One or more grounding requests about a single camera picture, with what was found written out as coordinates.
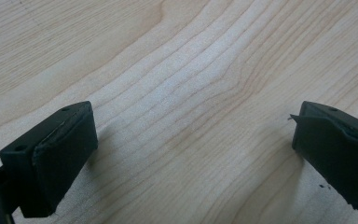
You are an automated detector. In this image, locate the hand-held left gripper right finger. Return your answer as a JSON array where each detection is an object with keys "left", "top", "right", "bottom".
[{"left": 288, "top": 100, "right": 358, "bottom": 219}]

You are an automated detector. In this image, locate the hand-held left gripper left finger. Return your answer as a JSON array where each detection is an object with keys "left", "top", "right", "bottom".
[{"left": 0, "top": 100, "right": 99, "bottom": 218}]

